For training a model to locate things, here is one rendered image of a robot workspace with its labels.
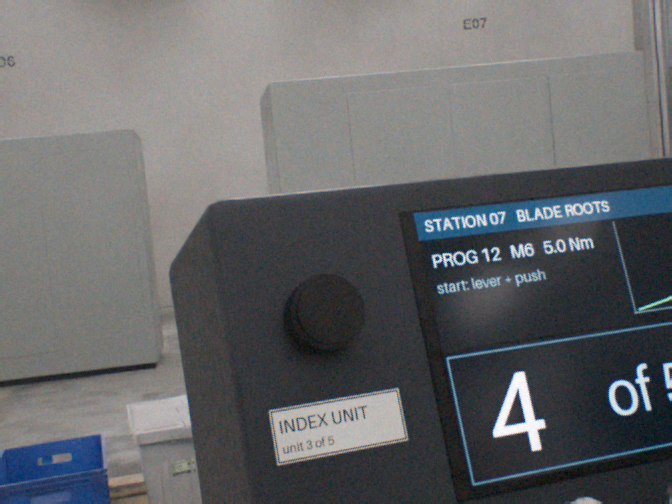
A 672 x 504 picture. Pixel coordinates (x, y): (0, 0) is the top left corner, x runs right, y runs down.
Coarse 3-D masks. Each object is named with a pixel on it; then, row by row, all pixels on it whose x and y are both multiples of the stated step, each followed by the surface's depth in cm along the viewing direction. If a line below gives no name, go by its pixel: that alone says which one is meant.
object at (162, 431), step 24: (144, 408) 393; (168, 408) 388; (144, 432) 350; (168, 432) 351; (144, 456) 351; (168, 456) 353; (192, 456) 355; (144, 480) 359; (168, 480) 354; (192, 480) 357
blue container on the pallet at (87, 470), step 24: (0, 456) 382; (24, 456) 395; (48, 456) 399; (72, 456) 400; (96, 456) 403; (0, 480) 370; (24, 480) 396; (48, 480) 342; (72, 480) 344; (96, 480) 347
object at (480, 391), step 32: (480, 352) 37; (512, 352) 37; (544, 352) 38; (480, 384) 37; (512, 384) 37; (544, 384) 37; (480, 416) 36; (512, 416) 37; (544, 416) 37; (480, 448) 36; (512, 448) 36; (544, 448) 37; (576, 448) 37; (480, 480) 36; (512, 480) 36
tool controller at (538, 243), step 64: (320, 192) 37; (384, 192) 38; (448, 192) 38; (512, 192) 39; (576, 192) 40; (640, 192) 41; (192, 256) 39; (256, 256) 35; (320, 256) 36; (384, 256) 37; (448, 256) 38; (512, 256) 38; (576, 256) 39; (640, 256) 40; (192, 320) 40; (256, 320) 35; (320, 320) 34; (384, 320) 36; (448, 320) 37; (512, 320) 38; (576, 320) 39; (640, 320) 39; (192, 384) 42; (256, 384) 34; (320, 384) 35; (384, 384) 36; (448, 384) 36; (576, 384) 38; (640, 384) 39; (256, 448) 34; (320, 448) 34; (384, 448) 35; (448, 448) 36; (640, 448) 38
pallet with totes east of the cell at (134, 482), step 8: (112, 480) 411; (120, 480) 410; (128, 480) 409; (136, 480) 408; (112, 488) 402; (120, 488) 402; (128, 488) 398; (136, 488) 396; (144, 488) 395; (112, 496) 389; (120, 496) 389; (128, 496) 389; (136, 496) 387; (144, 496) 384
